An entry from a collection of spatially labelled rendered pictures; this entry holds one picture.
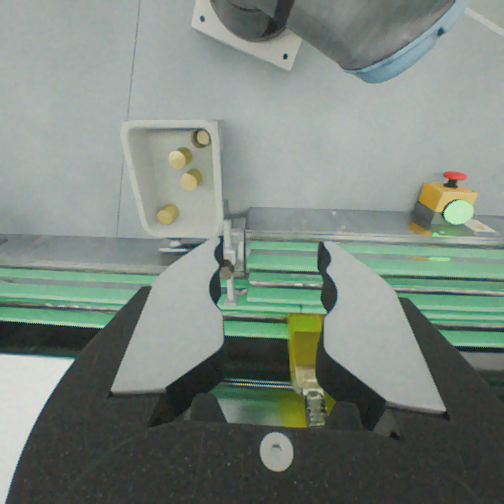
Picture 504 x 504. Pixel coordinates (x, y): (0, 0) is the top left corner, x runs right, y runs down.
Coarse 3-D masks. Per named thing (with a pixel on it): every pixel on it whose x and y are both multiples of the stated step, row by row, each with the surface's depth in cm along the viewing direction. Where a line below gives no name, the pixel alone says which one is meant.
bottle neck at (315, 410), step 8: (304, 392) 35; (312, 392) 34; (320, 392) 34; (304, 400) 34; (312, 400) 33; (320, 400) 33; (312, 408) 32; (320, 408) 32; (312, 416) 31; (320, 416) 31; (312, 424) 31; (320, 424) 30
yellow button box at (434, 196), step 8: (424, 184) 51; (432, 184) 49; (440, 184) 49; (456, 184) 47; (424, 192) 51; (432, 192) 48; (440, 192) 46; (448, 192) 45; (456, 192) 45; (464, 192) 45; (472, 192) 45; (424, 200) 50; (432, 200) 48; (440, 200) 46; (448, 200) 46; (464, 200) 45; (472, 200) 45; (416, 208) 53; (424, 208) 50; (432, 208) 48; (440, 208) 47; (424, 216) 50; (432, 216) 48; (440, 216) 47; (440, 224) 49; (448, 224) 48; (456, 224) 48
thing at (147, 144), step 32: (128, 128) 41; (160, 128) 47; (192, 128) 47; (128, 160) 44; (160, 160) 50; (192, 160) 50; (160, 192) 54; (192, 192) 54; (160, 224) 54; (192, 224) 54
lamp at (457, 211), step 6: (450, 204) 45; (456, 204) 44; (462, 204) 44; (468, 204) 44; (444, 210) 46; (450, 210) 45; (456, 210) 44; (462, 210) 44; (468, 210) 44; (444, 216) 47; (450, 216) 45; (456, 216) 44; (462, 216) 44; (468, 216) 44; (456, 222) 45; (462, 222) 45
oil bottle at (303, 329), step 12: (288, 312) 47; (300, 312) 45; (288, 324) 46; (300, 324) 43; (312, 324) 43; (288, 336) 45; (300, 336) 41; (312, 336) 41; (300, 348) 39; (312, 348) 39; (300, 360) 37; (312, 360) 37; (300, 372) 35; (312, 372) 35; (300, 384) 35; (312, 384) 34
